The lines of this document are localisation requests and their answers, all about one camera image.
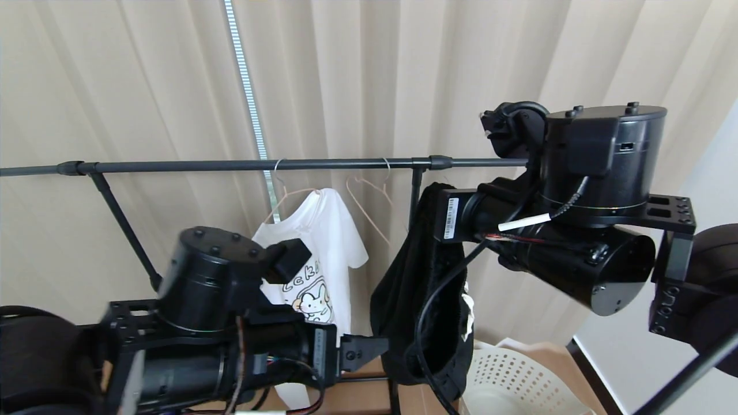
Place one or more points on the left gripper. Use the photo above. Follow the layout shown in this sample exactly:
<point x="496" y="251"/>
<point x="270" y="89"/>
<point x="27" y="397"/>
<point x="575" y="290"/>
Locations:
<point x="277" y="357"/>

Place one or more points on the white laundry basket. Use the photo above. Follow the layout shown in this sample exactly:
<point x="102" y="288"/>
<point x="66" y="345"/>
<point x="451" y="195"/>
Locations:
<point x="519" y="380"/>

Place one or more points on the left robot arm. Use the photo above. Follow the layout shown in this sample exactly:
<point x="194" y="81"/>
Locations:
<point x="207" y="276"/>

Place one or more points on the white garment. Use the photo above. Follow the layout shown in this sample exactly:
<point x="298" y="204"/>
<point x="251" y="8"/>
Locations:
<point x="328" y="242"/>

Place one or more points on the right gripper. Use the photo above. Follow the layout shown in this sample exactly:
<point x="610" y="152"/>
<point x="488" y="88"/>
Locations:
<point x="599" y="271"/>

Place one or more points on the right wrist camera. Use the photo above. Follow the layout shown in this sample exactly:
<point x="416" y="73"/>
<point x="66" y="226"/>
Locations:
<point x="513" y="129"/>

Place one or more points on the black clothes rack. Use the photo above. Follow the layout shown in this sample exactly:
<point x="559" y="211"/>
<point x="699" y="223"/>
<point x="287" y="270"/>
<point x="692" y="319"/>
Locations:
<point x="173" y="166"/>

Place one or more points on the black garment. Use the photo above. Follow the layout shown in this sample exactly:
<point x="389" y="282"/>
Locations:
<point x="403" y="300"/>

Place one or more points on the pink clothes hanger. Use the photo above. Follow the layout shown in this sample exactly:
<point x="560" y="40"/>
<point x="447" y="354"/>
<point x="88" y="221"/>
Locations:
<point x="278" y="172"/>
<point x="385" y="173"/>

